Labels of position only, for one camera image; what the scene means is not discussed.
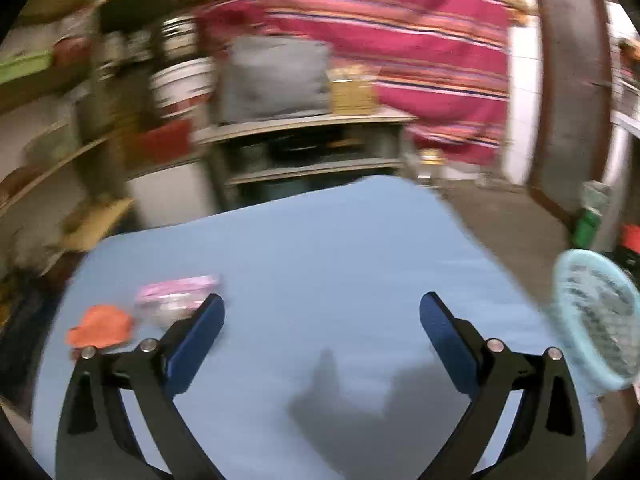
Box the green bottle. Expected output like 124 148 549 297
572 180 611 249

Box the light blue laundry basket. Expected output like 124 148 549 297
550 249 639 391

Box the blue tablecloth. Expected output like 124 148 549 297
30 173 606 480

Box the yellow egg tray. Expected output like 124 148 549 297
58 197 134 252

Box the orange wrapper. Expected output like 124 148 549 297
65 304 134 349

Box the red plastic basin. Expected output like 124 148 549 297
128 119 192 167

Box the white plastic bucket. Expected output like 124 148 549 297
149 58 217 118

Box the pink foil wrapper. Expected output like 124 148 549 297
134 275 220 328

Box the grey wooden shelf table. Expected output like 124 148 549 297
192 106 416 210

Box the wooden wall shelf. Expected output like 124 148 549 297
1 0 125 223

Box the yellow utensil holder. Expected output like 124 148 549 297
328 64 378 115

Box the brown wooden door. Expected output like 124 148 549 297
527 0 613 224

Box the white box cabinet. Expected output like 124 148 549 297
127 159 219 229

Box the grey cloth bag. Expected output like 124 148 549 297
218 36 331 124

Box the pink striped curtain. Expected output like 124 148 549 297
202 0 509 166

